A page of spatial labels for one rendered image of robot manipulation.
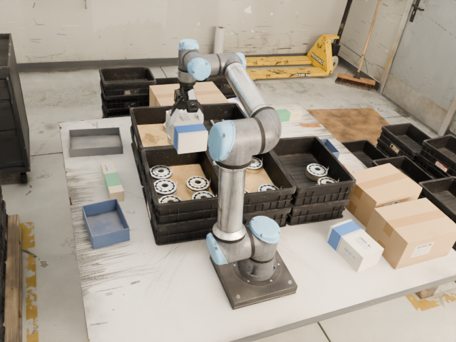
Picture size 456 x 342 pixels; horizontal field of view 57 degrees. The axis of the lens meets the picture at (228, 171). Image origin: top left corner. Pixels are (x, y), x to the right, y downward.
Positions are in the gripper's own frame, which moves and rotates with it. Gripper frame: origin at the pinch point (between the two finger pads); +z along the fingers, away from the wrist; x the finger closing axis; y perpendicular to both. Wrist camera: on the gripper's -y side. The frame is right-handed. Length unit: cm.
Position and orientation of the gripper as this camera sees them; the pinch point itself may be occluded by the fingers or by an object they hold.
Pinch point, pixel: (186, 126)
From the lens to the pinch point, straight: 177.5
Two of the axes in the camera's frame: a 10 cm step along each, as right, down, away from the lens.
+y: -3.6, -5.7, 7.4
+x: -9.3, 1.3, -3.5
